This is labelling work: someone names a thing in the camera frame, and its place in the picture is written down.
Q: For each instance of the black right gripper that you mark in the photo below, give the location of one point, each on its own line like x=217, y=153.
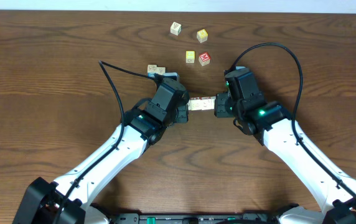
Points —
x=219, y=110

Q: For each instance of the yellow top wooden block far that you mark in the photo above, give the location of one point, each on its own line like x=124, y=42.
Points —
x=202, y=36

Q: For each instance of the red letter M block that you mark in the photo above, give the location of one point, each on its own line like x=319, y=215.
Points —
x=204, y=59

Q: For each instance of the wooden block brown picture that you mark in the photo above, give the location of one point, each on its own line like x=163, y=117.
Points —
x=191, y=104

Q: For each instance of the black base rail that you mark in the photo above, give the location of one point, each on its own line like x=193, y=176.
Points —
x=206, y=218

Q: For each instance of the yellow top wooden block near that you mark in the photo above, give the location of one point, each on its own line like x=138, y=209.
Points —
x=190, y=56

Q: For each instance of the yellow wooden block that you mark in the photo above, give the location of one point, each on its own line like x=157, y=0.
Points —
x=190, y=56
x=202, y=36

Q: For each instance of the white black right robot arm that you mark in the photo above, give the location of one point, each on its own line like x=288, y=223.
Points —
x=276, y=129

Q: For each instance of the wooden block with drawing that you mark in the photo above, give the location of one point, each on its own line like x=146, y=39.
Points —
x=212, y=102

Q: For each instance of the wooden block beside blue block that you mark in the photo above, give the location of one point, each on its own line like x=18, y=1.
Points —
x=160, y=70

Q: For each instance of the blue side wooden block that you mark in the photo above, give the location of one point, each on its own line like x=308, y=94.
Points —
x=151, y=70

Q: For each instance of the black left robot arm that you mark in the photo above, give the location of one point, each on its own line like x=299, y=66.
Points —
x=68, y=198

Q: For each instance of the plain wooden block far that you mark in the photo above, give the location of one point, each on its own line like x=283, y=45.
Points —
x=175, y=28

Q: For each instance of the wooden block drawing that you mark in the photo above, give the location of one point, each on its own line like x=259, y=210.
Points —
x=206, y=103

